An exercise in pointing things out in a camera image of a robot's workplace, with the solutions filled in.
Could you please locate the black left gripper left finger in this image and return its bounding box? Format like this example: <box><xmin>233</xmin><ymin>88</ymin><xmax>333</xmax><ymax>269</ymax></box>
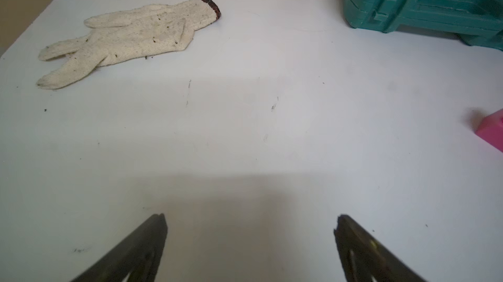
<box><xmin>73</xmin><ymin>214</ymin><xmax>168</xmax><ymax>281</ymax></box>

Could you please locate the green plastic tool case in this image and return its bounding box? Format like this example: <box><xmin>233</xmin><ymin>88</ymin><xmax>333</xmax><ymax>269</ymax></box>
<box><xmin>342</xmin><ymin>0</ymin><xmax>502</xmax><ymax>50</ymax></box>

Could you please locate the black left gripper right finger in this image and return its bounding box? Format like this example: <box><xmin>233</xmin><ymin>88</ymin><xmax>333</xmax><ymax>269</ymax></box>
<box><xmin>333</xmin><ymin>215</ymin><xmax>425</xmax><ymax>282</ymax></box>

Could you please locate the pink lego brick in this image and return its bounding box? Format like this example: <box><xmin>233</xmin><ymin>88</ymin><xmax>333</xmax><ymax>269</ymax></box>
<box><xmin>475</xmin><ymin>109</ymin><xmax>503</xmax><ymax>152</ymax></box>

